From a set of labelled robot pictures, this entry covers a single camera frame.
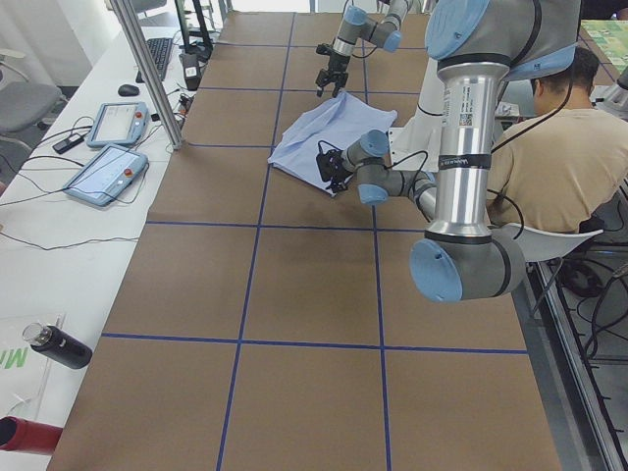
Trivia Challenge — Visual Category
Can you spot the red cylinder bottle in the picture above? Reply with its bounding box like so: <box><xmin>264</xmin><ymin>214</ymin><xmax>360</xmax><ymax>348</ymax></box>
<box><xmin>1</xmin><ymin>416</ymin><xmax>63</xmax><ymax>455</ymax></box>

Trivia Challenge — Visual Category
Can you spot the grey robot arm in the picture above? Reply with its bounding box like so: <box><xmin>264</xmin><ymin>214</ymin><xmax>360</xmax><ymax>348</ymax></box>
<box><xmin>315</xmin><ymin>1</ymin><xmax>438</xmax><ymax>98</ymax></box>
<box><xmin>316</xmin><ymin>1</ymin><xmax>581</xmax><ymax>302</ymax></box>

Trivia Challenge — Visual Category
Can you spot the grey teach pendant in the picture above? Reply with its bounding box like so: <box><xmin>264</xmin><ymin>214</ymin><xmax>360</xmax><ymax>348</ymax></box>
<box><xmin>85</xmin><ymin>102</ymin><xmax>150</xmax><ymax>148</ymax></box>
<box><xmin>62</xmin><ymin>144</ymin><xmax>148</xmax><ymax>207</ymax></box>

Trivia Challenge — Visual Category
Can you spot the black computer mouse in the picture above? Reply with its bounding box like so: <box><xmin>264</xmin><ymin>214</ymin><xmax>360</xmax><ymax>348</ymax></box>
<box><xmin>118</xmin><ymin>83</ymin><xmax>140</xmax><ymax>97</ymax></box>

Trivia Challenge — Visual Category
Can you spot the blue striped button shirt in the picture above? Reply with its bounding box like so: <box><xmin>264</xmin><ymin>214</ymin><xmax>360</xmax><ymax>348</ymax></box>
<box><xmin>268</xmin><ymin>91</ymin><xmax>397</xmax><ymax>193</ymax></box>

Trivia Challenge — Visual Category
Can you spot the black water bottle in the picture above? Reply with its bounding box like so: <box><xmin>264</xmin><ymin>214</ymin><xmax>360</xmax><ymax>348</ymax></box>
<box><xmin>23</xmin><ymin>323</ymin><xmax>92</xmax><ymax>370</ymax></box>

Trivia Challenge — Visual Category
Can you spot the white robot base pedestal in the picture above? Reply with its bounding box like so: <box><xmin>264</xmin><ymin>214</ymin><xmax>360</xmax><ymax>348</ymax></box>
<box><xmin>389</xmin><ymin>58</ymin><xmax>444</xmax><ymax>172</ymax></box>

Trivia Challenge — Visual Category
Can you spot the grey office chair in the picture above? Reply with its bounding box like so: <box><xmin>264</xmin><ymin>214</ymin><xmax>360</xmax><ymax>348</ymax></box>
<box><xmin>1</xmin><ymin>49</ymin><xmax>68</xmax><ymax>153</ymax></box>

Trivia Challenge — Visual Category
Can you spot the aluminium frame post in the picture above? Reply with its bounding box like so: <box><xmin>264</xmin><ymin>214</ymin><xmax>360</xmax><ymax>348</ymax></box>
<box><xmin>111</xmin><ymin>0</ymin><xmax>183</xmax><ymax>150</ymax></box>

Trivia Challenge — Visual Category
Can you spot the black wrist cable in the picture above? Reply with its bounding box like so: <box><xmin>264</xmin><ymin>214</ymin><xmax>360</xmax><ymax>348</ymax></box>
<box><xmin>387</xmin><ymin>149</ymin><xmax>438</xmax><ymax>207</ymax></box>

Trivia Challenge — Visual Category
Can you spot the person in beige shirt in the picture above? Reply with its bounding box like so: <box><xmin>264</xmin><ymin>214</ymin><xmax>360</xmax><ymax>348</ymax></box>
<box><xmin>487</xmin><ymin>47</ymin><xmax>627</xmax><ymax>233</ymax></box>

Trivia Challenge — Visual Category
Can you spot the white plastic chair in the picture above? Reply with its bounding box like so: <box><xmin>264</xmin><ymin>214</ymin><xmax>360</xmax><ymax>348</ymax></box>
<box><xmin>493</xmin><ymin>223</ymin><xmax>602</xmax><ymax>290</ymax></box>

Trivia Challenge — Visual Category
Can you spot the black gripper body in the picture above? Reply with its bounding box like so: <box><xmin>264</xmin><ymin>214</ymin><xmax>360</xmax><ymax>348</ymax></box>
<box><xmin>315</xmin><ymin>43</ymin><xmax>350</xmax><ymax>97</ymax></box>
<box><xmin>316</xmin><ymin>140</ymin><xmax>353</xmax><ymax>192</ymax></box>

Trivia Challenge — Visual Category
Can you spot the black keyboard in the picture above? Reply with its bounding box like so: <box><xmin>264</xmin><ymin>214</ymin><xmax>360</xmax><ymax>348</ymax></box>
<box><xmin>146</xmin><ymin>37</ymin><xmax>173</xmax><ymax>80</ymax></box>

